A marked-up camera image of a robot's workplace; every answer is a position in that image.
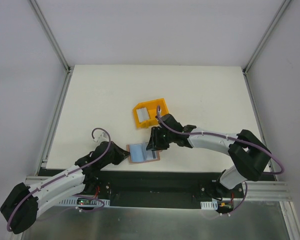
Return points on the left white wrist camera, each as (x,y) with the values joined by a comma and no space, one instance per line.
(101,138)

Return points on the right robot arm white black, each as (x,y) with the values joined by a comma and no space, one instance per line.
(248,154)

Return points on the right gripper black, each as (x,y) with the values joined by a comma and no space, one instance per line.
(158,137)

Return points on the white cable duct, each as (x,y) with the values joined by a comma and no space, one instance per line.
(83,202)
(209,205)

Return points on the yellow plastic bin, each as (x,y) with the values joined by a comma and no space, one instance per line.
(151,106)

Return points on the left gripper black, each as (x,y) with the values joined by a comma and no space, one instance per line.
(117,153)

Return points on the left aluminium frame post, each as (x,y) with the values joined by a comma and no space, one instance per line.
(49,34)

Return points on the left white cable duct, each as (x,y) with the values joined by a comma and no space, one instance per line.
(83,202)

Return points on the aluminium frame post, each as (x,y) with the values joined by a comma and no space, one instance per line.
(285,4)
(49,34)

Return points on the right aluminium frame post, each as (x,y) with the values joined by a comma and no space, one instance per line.
(285,4)

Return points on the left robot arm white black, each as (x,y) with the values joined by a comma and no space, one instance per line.
(25,203)

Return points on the brown leather card holder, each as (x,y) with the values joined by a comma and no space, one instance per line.
(139,154)

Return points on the stack of silver cards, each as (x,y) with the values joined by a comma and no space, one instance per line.
(142,114)

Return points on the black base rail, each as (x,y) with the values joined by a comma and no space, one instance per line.
(170,190)

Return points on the right white cable duct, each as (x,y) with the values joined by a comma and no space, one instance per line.
(209,205)

